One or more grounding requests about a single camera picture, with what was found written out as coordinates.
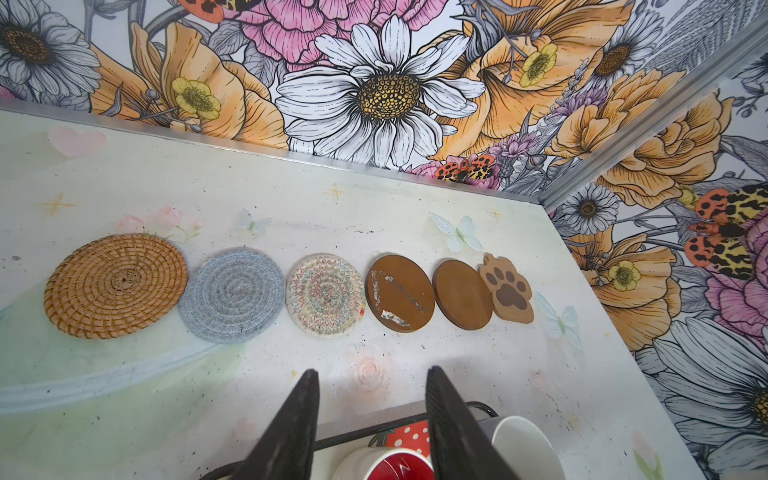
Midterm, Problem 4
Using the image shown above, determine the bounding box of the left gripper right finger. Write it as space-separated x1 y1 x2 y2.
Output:
425 366 518 479

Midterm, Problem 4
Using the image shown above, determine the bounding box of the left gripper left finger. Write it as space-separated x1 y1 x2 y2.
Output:
231 369 320 479

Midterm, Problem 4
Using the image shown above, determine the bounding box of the lavender mug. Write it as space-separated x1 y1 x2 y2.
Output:
479 416 566 480

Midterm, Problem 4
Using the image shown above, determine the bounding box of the plain wooden round coaster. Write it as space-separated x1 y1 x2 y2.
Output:
432 259 493 331

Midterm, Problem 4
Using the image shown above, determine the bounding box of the multicolour woven round coaster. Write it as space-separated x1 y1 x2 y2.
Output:
285 254 366 337

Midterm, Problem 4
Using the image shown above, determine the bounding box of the grey woven round coaster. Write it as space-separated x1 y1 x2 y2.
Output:
178 247 285 344

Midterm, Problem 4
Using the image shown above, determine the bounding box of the scratched dark wooden round coaster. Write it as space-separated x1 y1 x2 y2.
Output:
365 254 436 333

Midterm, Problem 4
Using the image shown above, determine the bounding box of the paw shaped wooden coaster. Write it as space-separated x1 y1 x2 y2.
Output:
478 253 534 324

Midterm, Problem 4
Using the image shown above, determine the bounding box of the strawberry print serving tray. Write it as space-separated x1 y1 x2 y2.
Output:
202 401 499 479

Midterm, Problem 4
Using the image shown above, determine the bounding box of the red inside white mug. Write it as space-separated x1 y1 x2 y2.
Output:
331 447 435 480

